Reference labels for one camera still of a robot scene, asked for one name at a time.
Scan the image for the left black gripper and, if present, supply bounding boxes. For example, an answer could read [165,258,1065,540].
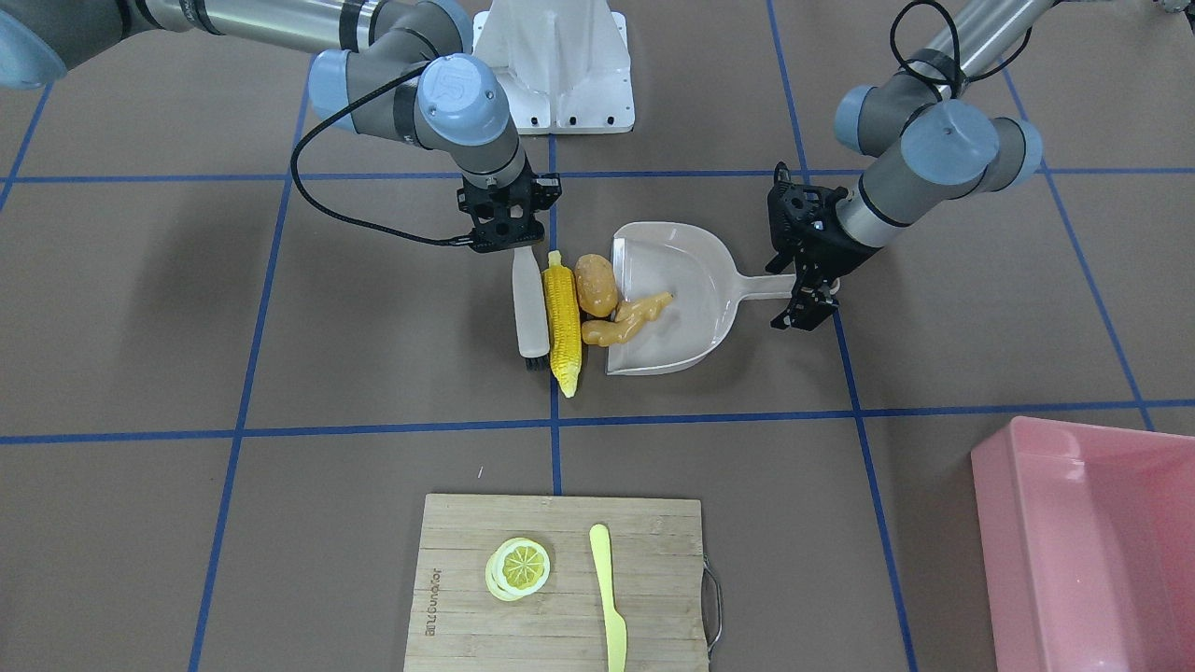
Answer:
[766,161,880,330]

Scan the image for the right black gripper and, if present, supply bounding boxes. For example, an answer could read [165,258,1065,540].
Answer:
[456,161,562,253]

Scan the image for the yellow toy corn cob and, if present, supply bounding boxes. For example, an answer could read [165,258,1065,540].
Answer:
[541,248,583,399]

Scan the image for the beige hand brush black bristles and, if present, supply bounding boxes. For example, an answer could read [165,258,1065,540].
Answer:
[511,246,551,371]

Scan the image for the brown toy potato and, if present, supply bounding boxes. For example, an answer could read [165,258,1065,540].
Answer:
[572,253,619,318]

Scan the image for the beige plastic dustpan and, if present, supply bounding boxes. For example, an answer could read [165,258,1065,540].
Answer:
[605,221,799,377]

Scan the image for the tan toy ginger root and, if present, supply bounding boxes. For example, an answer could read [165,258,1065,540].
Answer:
[581,292,674,348]

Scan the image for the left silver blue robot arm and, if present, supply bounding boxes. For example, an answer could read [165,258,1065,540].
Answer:
[766,1,1050,331]

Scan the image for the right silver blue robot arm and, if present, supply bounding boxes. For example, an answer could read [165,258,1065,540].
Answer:
[1,1,562,253]

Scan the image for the pink plastic bin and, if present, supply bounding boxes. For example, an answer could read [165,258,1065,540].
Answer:
[970,416,1194,671]

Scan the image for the bamboo cutting board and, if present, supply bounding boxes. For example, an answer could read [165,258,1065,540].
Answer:
[402,494,710,671]

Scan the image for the yellow toy lemon slice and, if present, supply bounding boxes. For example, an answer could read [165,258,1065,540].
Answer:
[484,539,551,601]

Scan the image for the yellow plastic toy knife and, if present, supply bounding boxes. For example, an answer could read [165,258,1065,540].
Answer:
[589,524,629,671]

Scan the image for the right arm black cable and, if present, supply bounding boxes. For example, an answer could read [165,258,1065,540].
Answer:
[290,65,472,249]

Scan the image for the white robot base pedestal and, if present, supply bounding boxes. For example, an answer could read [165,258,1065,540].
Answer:
[472,1,637,136]

